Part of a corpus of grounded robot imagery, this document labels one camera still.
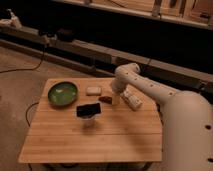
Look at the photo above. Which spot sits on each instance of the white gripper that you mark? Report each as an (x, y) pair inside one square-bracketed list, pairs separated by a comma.
[(115, 99)]

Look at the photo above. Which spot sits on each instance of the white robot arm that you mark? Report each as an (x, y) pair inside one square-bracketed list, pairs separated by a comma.
[(187, 131)]

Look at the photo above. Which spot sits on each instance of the white crumpled packet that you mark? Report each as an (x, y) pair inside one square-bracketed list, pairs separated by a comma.
[(132, 100)]

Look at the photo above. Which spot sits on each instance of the white sponge block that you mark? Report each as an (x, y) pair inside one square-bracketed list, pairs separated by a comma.
[(93, 91)]

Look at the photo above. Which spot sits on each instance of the green round plate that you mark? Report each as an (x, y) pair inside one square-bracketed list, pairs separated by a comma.
[(62, 94)]

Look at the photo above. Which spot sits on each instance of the dark device on ledge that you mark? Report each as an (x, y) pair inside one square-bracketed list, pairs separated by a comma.
[(66, 35)]

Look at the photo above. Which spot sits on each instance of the white object far left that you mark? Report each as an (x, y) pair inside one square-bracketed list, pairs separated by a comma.
[(12, 22)]

